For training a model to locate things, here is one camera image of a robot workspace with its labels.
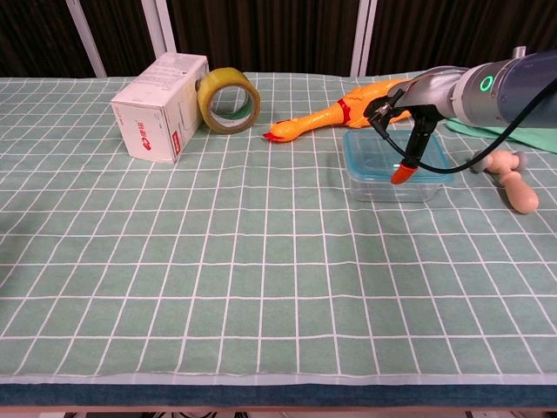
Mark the green rubber glove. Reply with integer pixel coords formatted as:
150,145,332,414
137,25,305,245
444,118,557,154

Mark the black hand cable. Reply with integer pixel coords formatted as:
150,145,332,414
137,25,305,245
364,82,557,173

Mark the clear plastic container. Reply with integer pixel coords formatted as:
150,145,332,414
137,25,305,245
343,130,453,204

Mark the green checked tablecloth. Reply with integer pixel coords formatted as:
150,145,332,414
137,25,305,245
0,71,557,408

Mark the wooden toy hammer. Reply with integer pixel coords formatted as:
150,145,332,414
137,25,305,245
472,150,540,214

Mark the thin white aluminium post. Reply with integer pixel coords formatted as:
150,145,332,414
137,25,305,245
64,0,108,78

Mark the wide white aluminium post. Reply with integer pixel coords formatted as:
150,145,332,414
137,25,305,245
350,0,378,78
141,0,178,54

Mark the white cardboard box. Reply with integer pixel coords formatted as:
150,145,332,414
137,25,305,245
111,52,210,165

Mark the yellow packing tape roll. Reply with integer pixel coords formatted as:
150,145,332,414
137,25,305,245
196,67,262,134

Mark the orange rubber chicken toy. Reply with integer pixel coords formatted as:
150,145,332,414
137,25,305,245
263,78,419,143

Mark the black pleated curtain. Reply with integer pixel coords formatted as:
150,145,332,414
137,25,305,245
0,0,557,78

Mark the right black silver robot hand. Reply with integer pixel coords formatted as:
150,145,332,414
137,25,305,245
386,68,463,185

